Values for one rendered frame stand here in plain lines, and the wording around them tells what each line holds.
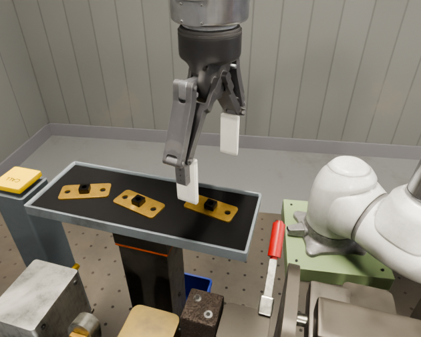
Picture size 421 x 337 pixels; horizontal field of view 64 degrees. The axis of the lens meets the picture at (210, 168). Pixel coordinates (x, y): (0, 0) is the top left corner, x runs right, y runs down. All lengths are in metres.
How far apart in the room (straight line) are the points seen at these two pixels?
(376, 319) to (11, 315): 0.45
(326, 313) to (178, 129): 0.26
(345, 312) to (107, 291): 0.75
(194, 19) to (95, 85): 2.70
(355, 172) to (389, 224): 0.15
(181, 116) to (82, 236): 0.89
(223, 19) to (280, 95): 2.41
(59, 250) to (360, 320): 0.60
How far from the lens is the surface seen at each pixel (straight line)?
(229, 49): 0.40
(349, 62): 2.76
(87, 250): 1.17
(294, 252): 1.06
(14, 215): 0.73
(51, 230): 0.77
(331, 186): 0.94
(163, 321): 0.52
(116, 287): 1.05
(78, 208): 0.59
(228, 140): 0.54
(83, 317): 0.52
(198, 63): 0.40
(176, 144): 0.39
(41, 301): 0.55
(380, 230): 0.91
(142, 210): 0.55
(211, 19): 0.37
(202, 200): 0.56
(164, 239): 0.51
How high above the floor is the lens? 1.52
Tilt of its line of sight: 34 degrees down
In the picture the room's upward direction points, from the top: straight up
